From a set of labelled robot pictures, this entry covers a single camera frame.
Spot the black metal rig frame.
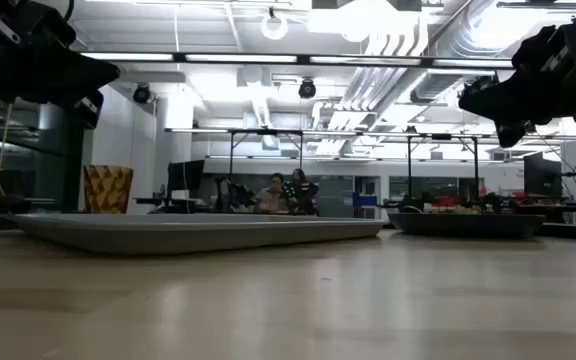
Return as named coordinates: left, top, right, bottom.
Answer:
left=406, top=132, right=481, bottom=201
left=227, top=128, right=305, bottom=201

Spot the white ring light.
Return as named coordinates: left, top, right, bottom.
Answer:
left=260, top=13, right=290, bottom=41

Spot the seated person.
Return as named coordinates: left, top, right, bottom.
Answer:
left=253, top=172, right=289, bottom=215

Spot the gold faceted cup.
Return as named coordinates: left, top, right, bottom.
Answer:
left=82, top=165, right=135, bottom=215

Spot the yellow hanging cable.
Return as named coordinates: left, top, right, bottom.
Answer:
left=0, top=102, right=14, bottom=197

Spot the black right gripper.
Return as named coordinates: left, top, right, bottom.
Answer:
left=458, top=19, right=576, bottom=149

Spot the cluttered background workbench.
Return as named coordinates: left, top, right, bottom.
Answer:
left=382, top=189, right=576, bottom=221

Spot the overhead light bar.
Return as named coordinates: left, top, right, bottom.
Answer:
left=80, top=51, right=515, bottom=70

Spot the dark blue plate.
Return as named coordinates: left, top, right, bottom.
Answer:
left=387, top=211, right=547, bottom=240

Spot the grey rectangular tray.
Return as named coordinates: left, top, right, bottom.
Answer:
left=10, top=213, right=387, bottom=256

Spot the black computer monitor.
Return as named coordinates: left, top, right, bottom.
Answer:
left=167, top=159, right=206, bottom=192
left=523, top=151, right=563, bottom=199

